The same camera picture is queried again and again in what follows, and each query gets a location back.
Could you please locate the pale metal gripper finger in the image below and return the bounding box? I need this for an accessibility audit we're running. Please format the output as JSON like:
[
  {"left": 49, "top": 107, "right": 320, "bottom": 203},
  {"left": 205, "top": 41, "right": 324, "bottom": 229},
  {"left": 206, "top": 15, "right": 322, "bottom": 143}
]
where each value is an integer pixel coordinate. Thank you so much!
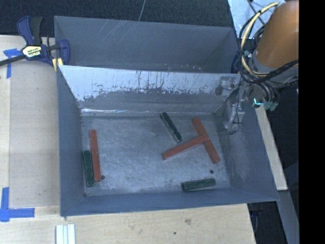
[
  {"left": 215, "top": 76, "right": 241, "bottom": 96},
  {"left": 222, "top": 95, "right": 246, "bottom": 137}
]

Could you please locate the red-brown flat block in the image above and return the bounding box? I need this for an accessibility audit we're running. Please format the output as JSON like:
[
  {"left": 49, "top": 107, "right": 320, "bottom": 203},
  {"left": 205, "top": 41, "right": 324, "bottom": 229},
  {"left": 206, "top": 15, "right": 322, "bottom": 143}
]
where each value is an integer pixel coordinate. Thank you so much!
[
  {"left": 89, "top": 129, "right": 103, "bottom": 182},
  {"left": 161, "top": 134, "right": 211, "bottom": 161},
  {"left": 191, "top": 117, "right": 221, "bottom": 165}
]

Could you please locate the dark green flat block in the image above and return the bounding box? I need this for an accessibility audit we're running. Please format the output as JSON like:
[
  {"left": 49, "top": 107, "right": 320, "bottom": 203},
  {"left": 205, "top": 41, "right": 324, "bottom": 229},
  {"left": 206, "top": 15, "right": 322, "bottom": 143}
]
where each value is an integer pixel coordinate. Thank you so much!
[
  {"left": 159, "top": 111, "right": 183, "bottom": 144},
  {"left": 181, "top": 177, "right": 217, "bottom": 192},
  {"left": 82, "top": 149, "right": 95, "bottom": 188}
]

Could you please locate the grey metal bin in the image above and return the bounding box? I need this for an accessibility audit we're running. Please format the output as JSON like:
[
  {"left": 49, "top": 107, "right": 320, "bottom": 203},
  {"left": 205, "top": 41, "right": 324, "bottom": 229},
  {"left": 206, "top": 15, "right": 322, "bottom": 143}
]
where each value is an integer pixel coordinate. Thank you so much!
[{"left": 53, "top": 15, "right": 280, "bottom": 217}]

